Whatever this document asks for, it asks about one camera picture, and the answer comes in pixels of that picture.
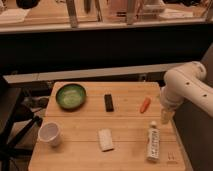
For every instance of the black eraser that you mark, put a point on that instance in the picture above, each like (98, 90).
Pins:
(108, 103)

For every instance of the orange carrot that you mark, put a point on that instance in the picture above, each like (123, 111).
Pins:
(145, 105)

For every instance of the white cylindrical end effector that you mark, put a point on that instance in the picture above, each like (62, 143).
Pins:
(166, 115)

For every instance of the white paper cup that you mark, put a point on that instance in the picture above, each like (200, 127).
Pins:
(50, 133)

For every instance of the black chair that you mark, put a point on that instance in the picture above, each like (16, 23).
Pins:
(11, 111)

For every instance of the white tube bottle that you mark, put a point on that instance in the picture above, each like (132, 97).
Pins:
(153, 142)

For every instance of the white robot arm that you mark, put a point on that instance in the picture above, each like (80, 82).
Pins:
(185, 82)

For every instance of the green bowl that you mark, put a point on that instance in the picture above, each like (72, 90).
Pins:
(71, 96)

